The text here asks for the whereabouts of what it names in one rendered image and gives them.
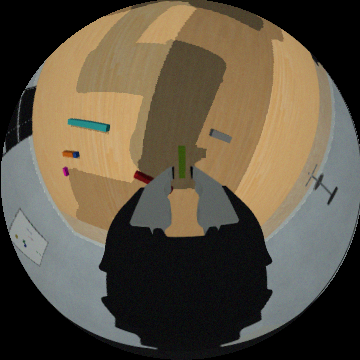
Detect dark red rod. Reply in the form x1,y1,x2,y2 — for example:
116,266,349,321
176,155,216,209
133,170,173,192

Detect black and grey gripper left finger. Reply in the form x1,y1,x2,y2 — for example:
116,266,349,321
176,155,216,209
99,167,174,273

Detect turquoise rod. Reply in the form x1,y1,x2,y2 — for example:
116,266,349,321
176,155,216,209
68,118,110,132

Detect green rectangular bar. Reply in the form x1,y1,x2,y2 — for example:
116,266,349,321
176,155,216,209
178,146,185,178

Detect orange rod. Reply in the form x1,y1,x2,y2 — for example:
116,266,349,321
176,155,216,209
62,150,75,158

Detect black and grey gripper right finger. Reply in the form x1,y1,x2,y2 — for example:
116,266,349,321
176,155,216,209
190,166,272,266

